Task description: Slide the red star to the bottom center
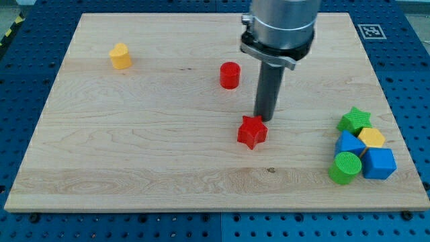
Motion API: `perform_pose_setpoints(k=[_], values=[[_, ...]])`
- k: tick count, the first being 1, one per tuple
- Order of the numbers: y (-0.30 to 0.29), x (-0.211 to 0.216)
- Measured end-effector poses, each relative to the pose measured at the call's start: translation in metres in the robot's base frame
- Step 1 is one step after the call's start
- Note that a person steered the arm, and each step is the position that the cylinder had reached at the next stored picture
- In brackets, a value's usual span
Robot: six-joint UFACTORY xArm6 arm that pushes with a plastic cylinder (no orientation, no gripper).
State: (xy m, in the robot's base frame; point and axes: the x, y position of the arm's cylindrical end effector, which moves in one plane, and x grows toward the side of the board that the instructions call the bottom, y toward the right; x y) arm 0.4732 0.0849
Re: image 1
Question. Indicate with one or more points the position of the wooden board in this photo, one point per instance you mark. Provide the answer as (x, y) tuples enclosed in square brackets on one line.
[(161, 135)]

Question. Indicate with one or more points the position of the blue triangle block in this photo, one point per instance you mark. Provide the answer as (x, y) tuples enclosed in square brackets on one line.
[(349, 143)]

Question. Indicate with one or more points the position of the green star block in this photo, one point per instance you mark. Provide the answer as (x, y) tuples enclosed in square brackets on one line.
[(354, 121)]

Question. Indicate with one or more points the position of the red star block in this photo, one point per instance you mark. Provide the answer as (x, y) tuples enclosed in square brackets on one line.
[(252, 131)]

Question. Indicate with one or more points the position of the blue cube block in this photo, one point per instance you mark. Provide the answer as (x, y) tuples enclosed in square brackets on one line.
[(378, 163)]

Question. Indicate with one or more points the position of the red cylinder block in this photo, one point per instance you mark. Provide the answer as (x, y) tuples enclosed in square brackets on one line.
[(230, 75)]

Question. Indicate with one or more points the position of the white fiducial marker tag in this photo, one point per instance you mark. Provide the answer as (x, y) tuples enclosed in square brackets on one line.
[(371, 32)]

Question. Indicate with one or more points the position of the yellow hexagon block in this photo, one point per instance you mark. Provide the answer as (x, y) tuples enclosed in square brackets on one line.
[(371, 137)]

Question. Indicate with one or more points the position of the yellow heart block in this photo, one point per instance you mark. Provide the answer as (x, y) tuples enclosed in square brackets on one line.
[(120, 56)]

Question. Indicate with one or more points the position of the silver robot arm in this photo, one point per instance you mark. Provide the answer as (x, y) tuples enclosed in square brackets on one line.
[(278, 33)]

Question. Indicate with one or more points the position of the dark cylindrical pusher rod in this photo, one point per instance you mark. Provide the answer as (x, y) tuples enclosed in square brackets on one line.
[(270, 79)]

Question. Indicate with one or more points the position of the green cylinder block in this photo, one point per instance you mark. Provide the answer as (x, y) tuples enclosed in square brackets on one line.
[(345, 168)]

